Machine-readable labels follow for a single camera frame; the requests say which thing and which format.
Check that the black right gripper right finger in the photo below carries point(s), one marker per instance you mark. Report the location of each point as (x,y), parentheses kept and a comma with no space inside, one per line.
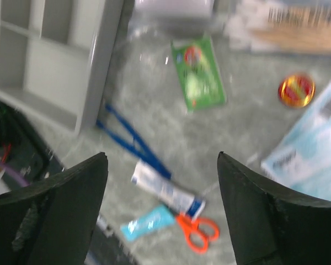
(270,223)

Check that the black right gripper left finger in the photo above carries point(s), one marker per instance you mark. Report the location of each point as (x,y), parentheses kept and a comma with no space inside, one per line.
(52,221)

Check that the blue plastic tweezers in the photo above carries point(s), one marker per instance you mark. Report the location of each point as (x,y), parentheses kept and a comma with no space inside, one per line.
(138,146)

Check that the green medicine box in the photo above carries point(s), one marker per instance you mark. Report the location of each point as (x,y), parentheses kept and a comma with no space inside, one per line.
(198,73)

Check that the bag of cotton swabs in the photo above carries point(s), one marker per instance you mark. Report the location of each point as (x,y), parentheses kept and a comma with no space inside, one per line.
(299,27)

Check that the small clear white packet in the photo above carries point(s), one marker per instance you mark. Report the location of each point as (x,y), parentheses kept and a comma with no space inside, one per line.
(179,13)

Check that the orange scissors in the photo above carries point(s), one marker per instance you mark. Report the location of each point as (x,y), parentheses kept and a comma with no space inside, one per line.
(192,227)

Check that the light blue mask packet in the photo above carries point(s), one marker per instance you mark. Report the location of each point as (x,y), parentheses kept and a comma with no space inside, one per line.
(302,161)

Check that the teal sachet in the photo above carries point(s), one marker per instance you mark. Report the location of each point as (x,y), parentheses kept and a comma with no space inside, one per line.
(159,218)

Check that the round red yellow tin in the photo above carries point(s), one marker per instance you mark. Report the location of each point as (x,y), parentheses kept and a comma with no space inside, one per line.
(296,90)

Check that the grey plastic tray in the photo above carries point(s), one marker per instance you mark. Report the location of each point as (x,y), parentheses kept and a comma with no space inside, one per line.
(54,58)

